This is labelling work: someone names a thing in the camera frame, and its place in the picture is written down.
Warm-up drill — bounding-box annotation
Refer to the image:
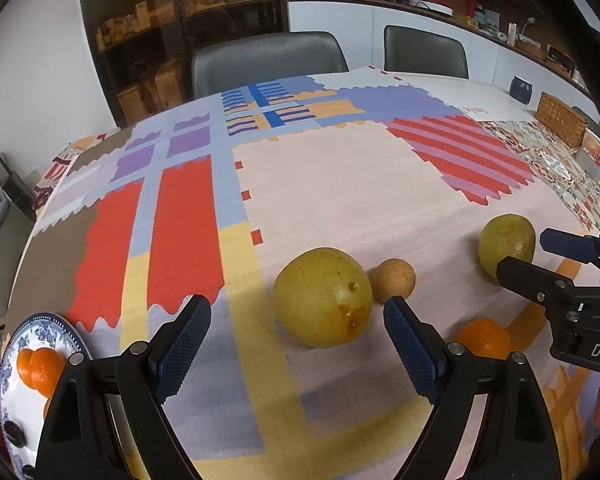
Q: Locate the dark plum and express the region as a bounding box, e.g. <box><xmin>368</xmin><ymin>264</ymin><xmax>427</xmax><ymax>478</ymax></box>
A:
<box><xmin>22</xmin><ymin>465</ymin><xmax>35</xmax><ymax>480</ymax></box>
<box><xmin>3</xmin><ymin>420</ymin><xmax>27</xmax><ymax>448</ymax></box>

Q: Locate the green pear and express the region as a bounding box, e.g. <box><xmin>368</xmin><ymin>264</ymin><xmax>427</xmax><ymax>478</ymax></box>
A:
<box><xmin>478</xmin><ymin>214</ymin><xmax>535</xmax><ymax>282</ymax></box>

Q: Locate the small orange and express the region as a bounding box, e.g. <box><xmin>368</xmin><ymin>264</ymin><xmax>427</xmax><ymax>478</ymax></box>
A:
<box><xmin>454</xmin><ymin>318</ymin><xmax>510</xmax><ymax>360</ymax></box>
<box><xmin>16</xmin><ymin>348</ymin><xmax>33</xmax><ymax>389</ymax></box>

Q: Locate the medium orange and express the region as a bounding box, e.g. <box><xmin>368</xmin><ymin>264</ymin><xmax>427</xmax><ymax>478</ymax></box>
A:
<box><xmin>29</xmin><ymin>348</ymin><xmax>66</xmax><ymax>399</ymax></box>

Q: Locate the yellow pear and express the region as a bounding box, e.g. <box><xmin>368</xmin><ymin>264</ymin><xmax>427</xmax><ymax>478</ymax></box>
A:
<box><xmin>273</xmin><ymin>247</ymin><xmax>373</xmax><ymax>349</ymax></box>

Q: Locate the large orange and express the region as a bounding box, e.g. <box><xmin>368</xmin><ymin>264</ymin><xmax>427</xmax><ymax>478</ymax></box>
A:
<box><xmin>43</xmin><ymin>398</ymin><xmax>52</xmax><ymax>419</ymax></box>

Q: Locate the blue white porcelain plate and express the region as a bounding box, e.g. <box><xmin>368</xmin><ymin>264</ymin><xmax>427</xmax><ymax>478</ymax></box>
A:
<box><xmin>0</xmin><ymin>312</ymin><xmax>92</xmax><ymax>479</ymax></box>

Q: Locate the patterned tile placemat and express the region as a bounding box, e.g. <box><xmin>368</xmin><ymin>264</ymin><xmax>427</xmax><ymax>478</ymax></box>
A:
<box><xmin>479</xmin><ymin>120</ymin><xmax>600</xmax><ymax>232</ymax></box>

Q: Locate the woven wicker basket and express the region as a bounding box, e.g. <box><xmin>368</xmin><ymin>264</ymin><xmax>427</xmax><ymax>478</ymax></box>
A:
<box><xmin>534</xmin><ymin>92</ymin><xmax>588</xmax><ymax>148</ymax></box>

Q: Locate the brown kiwi rear small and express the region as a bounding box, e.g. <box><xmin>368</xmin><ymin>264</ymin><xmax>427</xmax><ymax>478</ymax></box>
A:
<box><xmin>368</xmin><ymin>258</ymin><xmax>416</xmax><ymax>304</ymax></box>

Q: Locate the dark blue mug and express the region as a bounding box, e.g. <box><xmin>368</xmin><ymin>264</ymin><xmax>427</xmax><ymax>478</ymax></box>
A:
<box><xmin>508</xmin><ymin>76</ymin><xmax>533</xmax><ymax>105</ymax></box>

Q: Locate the black hand trolley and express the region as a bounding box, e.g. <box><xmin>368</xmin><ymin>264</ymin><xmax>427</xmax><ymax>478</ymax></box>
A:
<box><xmin>0</xmin><ymin>154</ymin><xmax>36</xmax><ymax>220</ymax></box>

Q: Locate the grey chair right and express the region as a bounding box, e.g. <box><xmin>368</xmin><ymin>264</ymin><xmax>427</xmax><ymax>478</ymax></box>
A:
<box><xmin>384</xmin><ymin>25</ymin><xmax>469</xmax><ymax>79</ymax></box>

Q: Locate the grey chair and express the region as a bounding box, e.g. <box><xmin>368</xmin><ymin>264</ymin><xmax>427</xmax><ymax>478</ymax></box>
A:
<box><xmin>192</xmin><ymin>32</ymin><xmax>349</xmax><ymax>99</ymax></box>
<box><xmin>384</xmin><ymin>25</ymin><xmax>469</xmax><ymax>79</ymax></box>

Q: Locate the colourful patchwork tablecloth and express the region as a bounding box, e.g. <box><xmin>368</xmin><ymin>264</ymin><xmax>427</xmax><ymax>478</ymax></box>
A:
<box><xmin>0</xmin><ymin>67</ymin><xmax>600</xmax><ymax>479</ymax></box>

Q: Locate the red striped folded cloth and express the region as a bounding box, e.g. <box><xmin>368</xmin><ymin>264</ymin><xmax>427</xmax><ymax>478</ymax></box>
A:
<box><xmin>33</xmin><ymin>156</ymin><xmax>73</xmax><ymax>214</ymax></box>

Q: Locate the grey chair left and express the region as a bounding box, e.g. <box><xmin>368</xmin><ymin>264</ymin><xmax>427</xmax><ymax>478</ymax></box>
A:
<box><xmin>192</xmin><ymin>32</ymin><xmax>349</xmax><ymax>99</ymax></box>

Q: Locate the dark wooden shelf cabinet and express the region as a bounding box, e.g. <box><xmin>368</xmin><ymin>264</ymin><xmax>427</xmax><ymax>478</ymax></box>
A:
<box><xmin>80</xmin><ymin>0</ymin><xmax>283</xmax><ymax>126</ymax></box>

